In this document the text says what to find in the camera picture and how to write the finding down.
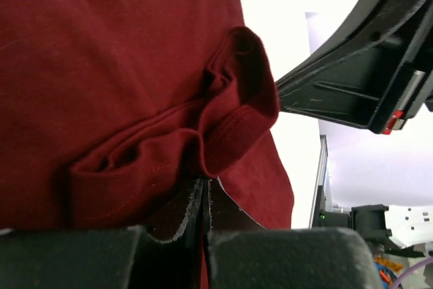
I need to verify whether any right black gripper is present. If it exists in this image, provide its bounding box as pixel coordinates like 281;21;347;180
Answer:
277;0;432;134

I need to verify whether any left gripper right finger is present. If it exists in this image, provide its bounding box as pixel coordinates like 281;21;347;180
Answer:
203;180;382;288

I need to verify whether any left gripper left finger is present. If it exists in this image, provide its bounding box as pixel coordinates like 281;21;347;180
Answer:
1;179;204;288

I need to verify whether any dark red t-shirt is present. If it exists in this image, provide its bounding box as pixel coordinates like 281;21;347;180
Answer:
1;0;294;231

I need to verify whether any aluminium mounting rail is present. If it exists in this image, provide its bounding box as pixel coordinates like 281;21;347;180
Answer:
309;135;328;228

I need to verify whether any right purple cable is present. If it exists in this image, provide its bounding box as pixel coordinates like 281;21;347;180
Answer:
388;257;433;289

